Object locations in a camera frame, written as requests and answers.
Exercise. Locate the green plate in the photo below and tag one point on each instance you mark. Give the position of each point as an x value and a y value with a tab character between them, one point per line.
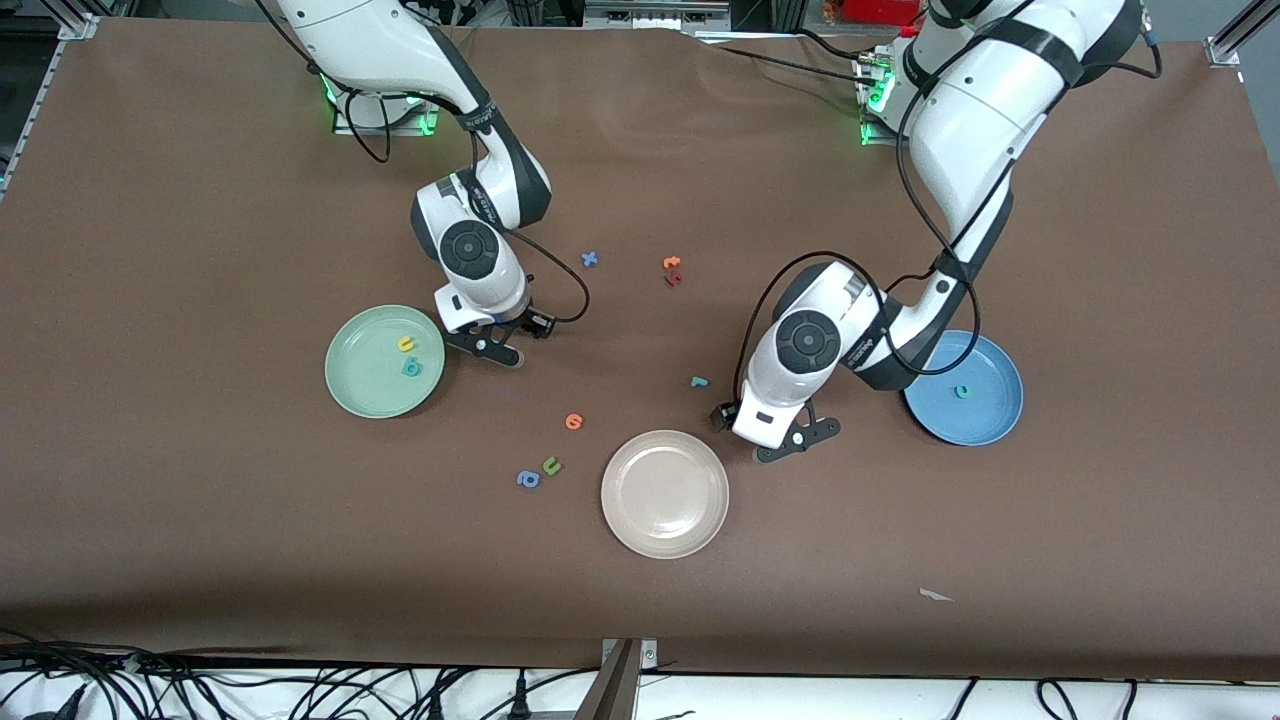
375	375

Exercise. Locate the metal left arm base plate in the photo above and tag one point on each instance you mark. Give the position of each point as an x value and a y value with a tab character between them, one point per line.
872	135

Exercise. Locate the blue plate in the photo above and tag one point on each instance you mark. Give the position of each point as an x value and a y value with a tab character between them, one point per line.
985	410

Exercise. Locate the metal table edge bracket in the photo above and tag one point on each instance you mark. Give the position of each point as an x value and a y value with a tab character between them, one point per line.
620	690

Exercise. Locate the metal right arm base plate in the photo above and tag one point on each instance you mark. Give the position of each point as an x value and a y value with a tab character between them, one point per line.
400	128

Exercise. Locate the black power plug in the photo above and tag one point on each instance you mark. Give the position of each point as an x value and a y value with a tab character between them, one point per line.
520	700

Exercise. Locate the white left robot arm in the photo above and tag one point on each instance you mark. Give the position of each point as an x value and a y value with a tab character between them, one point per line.
980	110

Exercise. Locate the aluminium frame profile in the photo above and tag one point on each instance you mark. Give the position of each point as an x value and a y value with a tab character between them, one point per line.
78	25
1225	48

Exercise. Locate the blue foam letter a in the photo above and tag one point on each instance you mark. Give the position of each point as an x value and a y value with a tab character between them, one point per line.
528	479

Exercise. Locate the red box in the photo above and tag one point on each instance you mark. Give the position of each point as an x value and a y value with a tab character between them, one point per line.
880	10

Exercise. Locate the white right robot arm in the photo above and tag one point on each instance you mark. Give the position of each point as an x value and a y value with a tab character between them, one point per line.
370	40

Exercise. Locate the grey metal rack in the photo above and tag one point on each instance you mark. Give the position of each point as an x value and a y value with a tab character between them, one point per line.
655	15

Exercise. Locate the beige plate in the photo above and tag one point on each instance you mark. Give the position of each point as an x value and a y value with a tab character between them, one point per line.
665	494

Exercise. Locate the white paper scrap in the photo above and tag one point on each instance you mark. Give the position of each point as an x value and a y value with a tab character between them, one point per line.
935	595

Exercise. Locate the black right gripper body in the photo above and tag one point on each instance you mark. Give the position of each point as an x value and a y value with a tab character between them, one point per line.
527	321

